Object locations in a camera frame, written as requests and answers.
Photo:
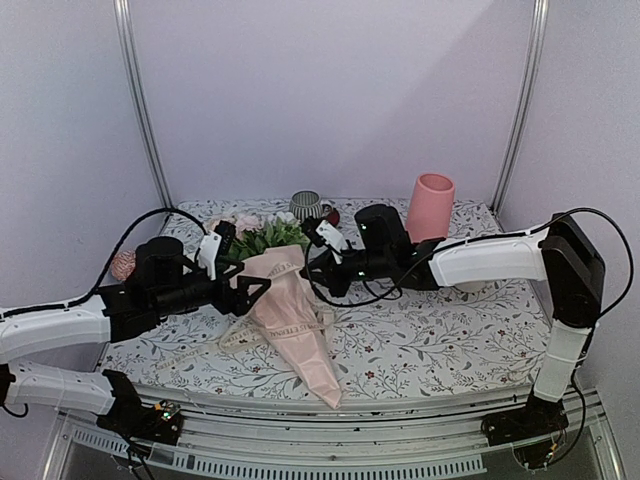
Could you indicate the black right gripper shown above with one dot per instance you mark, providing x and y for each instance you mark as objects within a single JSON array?
[{"x": 329, "y": 274}]

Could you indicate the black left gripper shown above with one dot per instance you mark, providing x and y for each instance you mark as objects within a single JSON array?
[{"x": 240, "y": 304}]

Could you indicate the cream printed ribbon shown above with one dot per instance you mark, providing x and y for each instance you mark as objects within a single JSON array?
[{"x": 260, "y": 335}]

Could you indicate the pink flower bouquet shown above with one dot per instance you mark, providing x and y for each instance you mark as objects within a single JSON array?
[{"x": 254, "y": 235}]

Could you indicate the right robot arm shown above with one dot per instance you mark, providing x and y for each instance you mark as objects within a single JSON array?
[{"x": 563, "y": 266}]

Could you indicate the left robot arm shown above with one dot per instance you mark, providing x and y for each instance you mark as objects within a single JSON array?
[{"x": 108, "y": 394}]

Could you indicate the tall pink vase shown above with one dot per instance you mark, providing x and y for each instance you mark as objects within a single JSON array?
[{"x": 430, "y": 207}]

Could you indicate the dark red saucer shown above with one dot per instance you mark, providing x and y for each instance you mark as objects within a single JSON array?
[{"x": 331, "y": 214}]

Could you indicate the floral patterned tablecloth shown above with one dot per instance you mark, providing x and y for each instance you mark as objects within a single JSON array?
[{"x": 421, "y": 344}]

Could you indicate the striped ceramic cup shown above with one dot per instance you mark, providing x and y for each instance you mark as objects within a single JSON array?
[{"x": 306, "y": 204}]

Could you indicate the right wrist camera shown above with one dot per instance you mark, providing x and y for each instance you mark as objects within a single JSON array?
[{"x": 323, "y": 235}]

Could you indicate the aluminium front rail base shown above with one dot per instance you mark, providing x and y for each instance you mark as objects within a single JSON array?
[{"x": 227, "y": 437}]

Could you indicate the left aluminium frame post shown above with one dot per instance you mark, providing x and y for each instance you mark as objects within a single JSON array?
[{"x": 122, "y": 10}]

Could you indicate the aluminium frame post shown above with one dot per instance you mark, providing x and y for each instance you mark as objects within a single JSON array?
[
  {"x": 531, "y": 69},
  {"x": 122, "y": 10}
]

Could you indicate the right aluminium frame post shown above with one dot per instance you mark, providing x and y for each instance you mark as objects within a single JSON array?
[{"x": 531, "y": 69}]

